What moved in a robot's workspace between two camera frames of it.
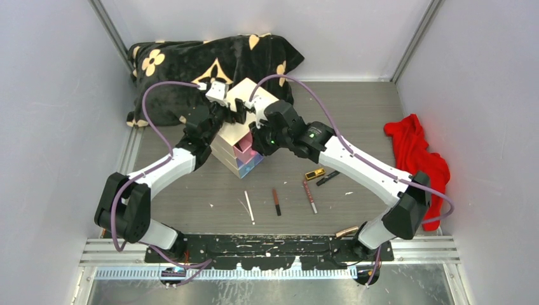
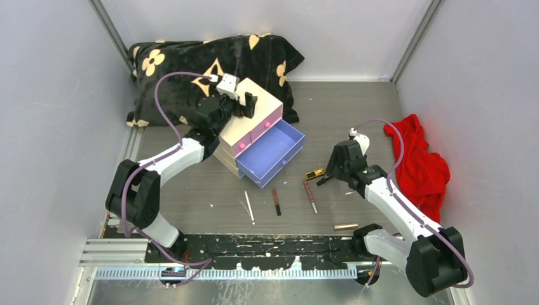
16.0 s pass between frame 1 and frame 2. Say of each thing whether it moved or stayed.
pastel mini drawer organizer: moved
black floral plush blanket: stayed
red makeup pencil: stayed
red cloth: stayed
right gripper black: moved
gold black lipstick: stayed
